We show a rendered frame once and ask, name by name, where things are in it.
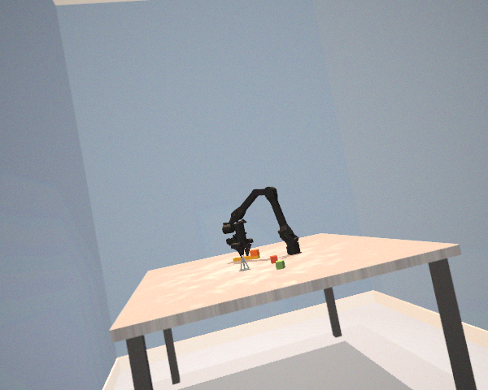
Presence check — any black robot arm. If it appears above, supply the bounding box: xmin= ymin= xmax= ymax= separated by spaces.
xmin=222 ymin=187 xmax=302 ymax=255

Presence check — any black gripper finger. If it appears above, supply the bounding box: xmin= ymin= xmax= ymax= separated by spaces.
xmin=242 ymin=244 xmax=252 ymax=256
xmin=235 ymin=247 xmax=245 ymax=258

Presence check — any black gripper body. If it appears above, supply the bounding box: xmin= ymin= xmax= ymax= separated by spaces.
xmin=231 ymin=231 xmax=254 ymax=249

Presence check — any orange long bar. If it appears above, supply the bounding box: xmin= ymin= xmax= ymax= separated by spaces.
xmin=233 ymin=249 xmax=260 ymax=262

